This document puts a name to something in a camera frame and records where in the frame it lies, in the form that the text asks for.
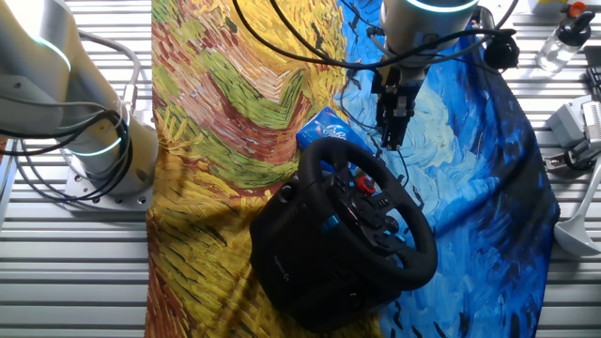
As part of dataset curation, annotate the painted blue yellow cloth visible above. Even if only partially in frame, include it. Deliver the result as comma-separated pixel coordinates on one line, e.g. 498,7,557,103
144,0,561,338

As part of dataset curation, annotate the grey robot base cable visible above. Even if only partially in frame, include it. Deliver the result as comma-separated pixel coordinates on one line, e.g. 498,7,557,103
77,30,142,114

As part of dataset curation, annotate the white yellow plastic object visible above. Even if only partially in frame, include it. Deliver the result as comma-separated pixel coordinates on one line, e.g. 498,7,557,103
528,0,572,15

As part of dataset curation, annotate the grey plastic box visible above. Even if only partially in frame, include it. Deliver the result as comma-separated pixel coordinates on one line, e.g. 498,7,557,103
546,95,593,149

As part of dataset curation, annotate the silver vented device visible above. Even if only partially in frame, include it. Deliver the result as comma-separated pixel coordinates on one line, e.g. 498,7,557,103
580,100,601,142

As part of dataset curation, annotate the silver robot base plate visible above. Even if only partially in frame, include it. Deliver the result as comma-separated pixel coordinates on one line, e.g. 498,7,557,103
64,154,155,212

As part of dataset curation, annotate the black wheel base housing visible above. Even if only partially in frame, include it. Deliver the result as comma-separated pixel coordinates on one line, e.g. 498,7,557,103
248,176,405,335

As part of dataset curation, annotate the black keyboard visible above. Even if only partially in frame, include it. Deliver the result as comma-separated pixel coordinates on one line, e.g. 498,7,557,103
584,45,601,102

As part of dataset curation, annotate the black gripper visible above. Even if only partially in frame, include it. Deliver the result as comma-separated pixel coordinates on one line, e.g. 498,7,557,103
370,67,427,151

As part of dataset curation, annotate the metal clamp bracket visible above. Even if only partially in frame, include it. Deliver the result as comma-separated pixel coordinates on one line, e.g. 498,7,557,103
544,138,601,173

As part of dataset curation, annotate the clear spray bottle black cap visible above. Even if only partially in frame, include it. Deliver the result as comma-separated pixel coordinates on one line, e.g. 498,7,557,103
534,2,596,75

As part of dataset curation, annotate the blue tissue pack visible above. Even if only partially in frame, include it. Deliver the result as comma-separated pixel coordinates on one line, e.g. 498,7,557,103
295,106,377,174

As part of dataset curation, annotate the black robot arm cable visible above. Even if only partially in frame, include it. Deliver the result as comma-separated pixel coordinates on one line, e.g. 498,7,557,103
0,0,520,206

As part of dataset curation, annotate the black steering wheel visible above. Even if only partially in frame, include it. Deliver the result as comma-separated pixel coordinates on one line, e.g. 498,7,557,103
296,136,439,292

